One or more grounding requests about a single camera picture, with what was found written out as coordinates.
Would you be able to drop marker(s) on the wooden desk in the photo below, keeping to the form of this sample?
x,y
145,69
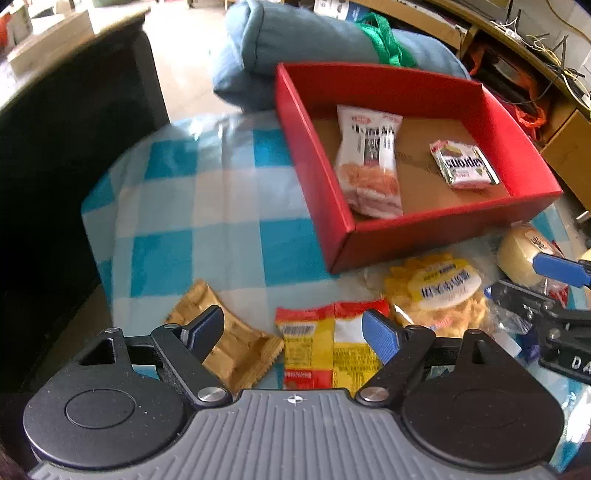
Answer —
x,y
570,138

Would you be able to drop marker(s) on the clear packet of yellow puffs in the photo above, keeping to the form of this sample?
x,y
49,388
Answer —
x,y
434,288

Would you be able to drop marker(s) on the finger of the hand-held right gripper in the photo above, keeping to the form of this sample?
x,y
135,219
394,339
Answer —
x,y
551,266
521,295

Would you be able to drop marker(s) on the white packet of orange chips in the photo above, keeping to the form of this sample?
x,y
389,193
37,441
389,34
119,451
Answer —
x,y
364,184

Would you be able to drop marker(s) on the white flat box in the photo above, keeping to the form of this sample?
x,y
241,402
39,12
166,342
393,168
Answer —
x,y
46,39

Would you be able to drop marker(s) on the grey blue pillow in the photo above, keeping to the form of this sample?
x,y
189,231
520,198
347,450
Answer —
x,y
286,41

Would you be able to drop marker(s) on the red yellow packet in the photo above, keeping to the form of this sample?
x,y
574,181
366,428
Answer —
x,y
314,344

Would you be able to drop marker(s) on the small green white packet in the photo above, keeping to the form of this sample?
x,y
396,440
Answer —
x,y
461,166

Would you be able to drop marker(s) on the blue white checked cloth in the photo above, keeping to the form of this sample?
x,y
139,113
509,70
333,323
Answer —
x,y
203,207

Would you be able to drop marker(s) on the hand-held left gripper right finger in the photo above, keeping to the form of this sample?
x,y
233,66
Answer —
x,y
378,331

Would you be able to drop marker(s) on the red cardboard box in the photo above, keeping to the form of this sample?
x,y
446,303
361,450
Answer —
x,y
314,184

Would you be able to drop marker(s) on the gold foil packet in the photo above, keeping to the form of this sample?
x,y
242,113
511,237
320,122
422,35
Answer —
x,y
242,353

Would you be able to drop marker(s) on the orange plastic bag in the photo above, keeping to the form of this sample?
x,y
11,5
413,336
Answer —
x,y
528,117

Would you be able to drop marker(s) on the round steamed cake packet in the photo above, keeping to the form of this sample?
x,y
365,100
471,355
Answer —
x,y
517,256

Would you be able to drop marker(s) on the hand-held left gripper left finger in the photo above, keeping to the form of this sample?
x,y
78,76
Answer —
x,y
207,325

